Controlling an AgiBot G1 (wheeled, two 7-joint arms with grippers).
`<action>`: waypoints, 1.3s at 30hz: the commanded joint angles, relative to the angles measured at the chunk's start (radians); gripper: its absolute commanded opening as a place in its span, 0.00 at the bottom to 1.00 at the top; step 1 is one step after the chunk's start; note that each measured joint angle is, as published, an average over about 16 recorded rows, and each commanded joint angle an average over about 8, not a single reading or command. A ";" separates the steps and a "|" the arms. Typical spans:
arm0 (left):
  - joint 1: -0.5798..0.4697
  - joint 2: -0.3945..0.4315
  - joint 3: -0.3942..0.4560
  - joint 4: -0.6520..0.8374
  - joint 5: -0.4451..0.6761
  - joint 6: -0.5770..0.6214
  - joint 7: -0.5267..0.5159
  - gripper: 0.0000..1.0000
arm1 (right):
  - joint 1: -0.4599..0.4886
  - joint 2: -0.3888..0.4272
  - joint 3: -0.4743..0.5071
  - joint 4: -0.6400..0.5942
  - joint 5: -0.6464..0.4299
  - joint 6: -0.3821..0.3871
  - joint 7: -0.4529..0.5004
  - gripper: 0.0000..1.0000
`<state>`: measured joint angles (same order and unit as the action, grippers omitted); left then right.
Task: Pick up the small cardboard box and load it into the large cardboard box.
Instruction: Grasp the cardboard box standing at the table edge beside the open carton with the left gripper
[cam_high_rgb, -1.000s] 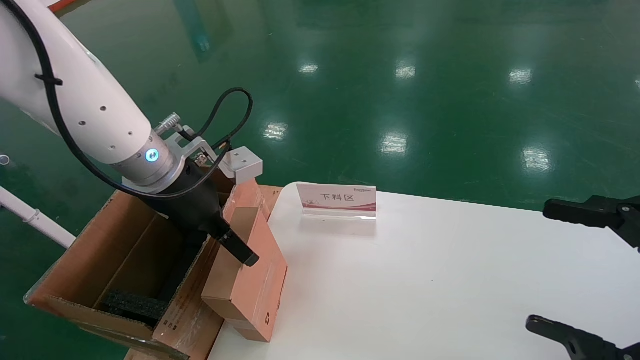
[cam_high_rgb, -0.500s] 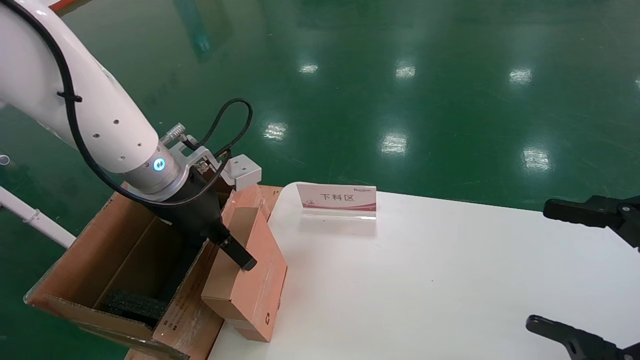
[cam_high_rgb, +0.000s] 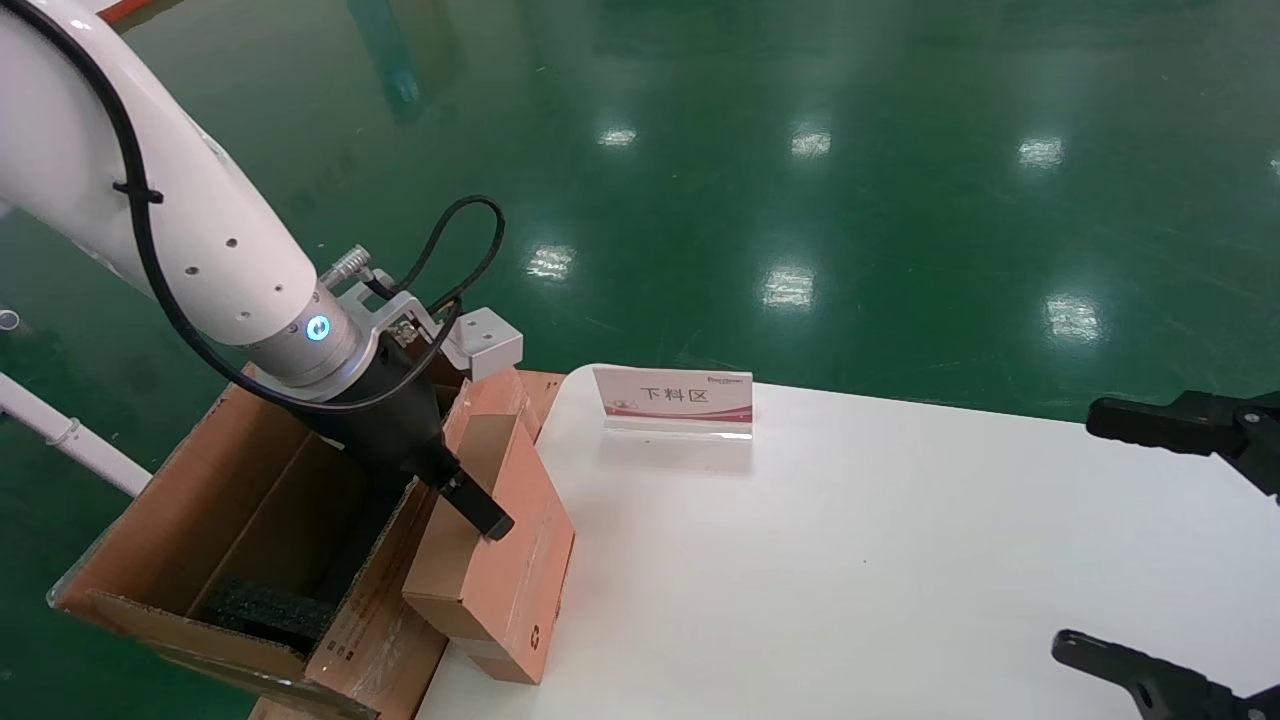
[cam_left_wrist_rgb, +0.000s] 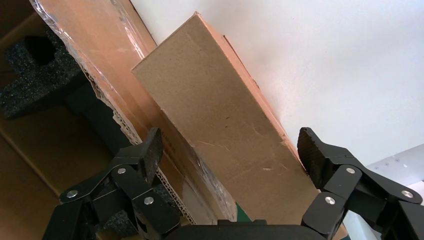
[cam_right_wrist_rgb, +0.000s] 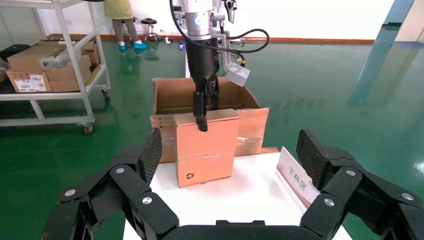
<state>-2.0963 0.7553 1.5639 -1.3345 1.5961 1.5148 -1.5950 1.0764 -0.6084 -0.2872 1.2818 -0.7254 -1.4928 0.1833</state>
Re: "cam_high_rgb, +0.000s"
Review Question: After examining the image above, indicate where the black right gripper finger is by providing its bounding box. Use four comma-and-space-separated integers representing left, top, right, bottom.
1086, 390, 1280, 501
1050, 630, 1280, 720

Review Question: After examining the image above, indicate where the white pipe with clamp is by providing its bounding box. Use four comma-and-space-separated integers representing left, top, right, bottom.
0, 372, 153, 498

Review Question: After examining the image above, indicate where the black foam insert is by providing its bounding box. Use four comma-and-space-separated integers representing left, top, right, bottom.
190, 580, 336, 656

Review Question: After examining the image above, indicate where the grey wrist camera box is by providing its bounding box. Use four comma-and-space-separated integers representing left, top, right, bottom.
443, 307, 524, 382

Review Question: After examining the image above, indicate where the small cardboard box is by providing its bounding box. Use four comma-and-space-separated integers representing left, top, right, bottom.
403, 412, 577, 686

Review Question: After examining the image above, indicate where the large open cardboard box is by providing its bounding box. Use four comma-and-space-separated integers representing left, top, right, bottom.
47, 362, 569, 720

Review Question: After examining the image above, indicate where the silver camera mounting bracket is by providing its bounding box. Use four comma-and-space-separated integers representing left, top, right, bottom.
318, 245, 471, 353

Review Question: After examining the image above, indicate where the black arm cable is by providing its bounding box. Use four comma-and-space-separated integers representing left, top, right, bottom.
20, 0, 506, 416

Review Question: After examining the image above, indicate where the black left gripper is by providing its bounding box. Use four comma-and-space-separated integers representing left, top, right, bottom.
298, 335, 516, 542

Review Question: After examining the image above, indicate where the acrylic sign with pink label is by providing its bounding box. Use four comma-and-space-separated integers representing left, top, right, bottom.
593, 366, 755, 442

